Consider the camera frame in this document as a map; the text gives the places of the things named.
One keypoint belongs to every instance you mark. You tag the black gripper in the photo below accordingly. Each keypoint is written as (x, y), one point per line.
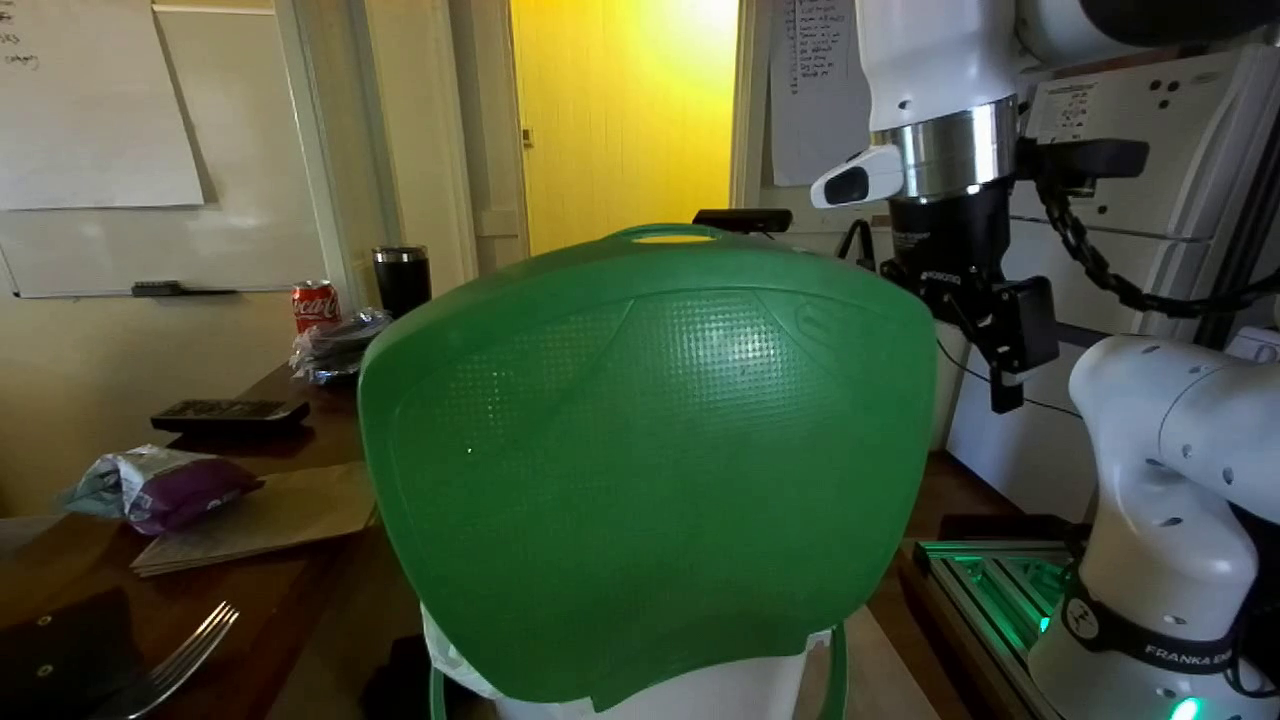
(949, 232)

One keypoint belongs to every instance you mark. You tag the written wall paper sheet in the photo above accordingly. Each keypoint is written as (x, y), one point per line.
(818, 87)

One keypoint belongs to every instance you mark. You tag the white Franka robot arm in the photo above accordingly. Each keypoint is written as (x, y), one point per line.
(1173, 440)

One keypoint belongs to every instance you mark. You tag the green lit control box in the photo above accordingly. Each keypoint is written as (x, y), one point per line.
(1001, 586)

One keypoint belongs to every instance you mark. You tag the crumpled grey plastic bag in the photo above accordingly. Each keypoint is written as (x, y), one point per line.
(339, 350)

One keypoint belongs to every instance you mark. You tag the red soda can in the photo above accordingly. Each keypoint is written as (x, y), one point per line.
(314, 304)

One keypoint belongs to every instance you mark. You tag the dark brown wooden table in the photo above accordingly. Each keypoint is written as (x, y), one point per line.
(265, 606)

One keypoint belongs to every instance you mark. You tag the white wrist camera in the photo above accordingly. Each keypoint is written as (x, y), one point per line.
(857, 176)

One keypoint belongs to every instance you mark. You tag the large white paper sheet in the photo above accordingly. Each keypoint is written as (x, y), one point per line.
(95, 104)

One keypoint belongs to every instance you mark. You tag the purple snack bag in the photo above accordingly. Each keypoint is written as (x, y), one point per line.
(164, 487)

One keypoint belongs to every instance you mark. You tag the green bin lid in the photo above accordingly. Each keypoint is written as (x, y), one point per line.
(640, 465)

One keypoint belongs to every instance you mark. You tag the black whiteboard marker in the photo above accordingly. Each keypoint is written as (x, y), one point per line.
(180, 289)

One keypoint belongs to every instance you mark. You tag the black tumbler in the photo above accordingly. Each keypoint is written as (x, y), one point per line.
(400, 278)

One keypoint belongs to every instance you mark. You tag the silver metal utensil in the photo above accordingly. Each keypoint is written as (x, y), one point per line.
(187, 656)

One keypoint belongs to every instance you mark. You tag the brown cardboard sheet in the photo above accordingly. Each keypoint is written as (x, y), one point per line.
(265, 517)

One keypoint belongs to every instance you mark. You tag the black flat device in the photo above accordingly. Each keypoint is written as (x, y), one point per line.
(230, 414)

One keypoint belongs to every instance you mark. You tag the white wall whiteboard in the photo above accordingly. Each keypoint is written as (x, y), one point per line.
(246, 161)

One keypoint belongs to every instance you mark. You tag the white door frame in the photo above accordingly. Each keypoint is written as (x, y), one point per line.
(424, 133)

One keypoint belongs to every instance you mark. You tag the white cabinet unit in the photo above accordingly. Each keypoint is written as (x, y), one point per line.
(1147, 212)

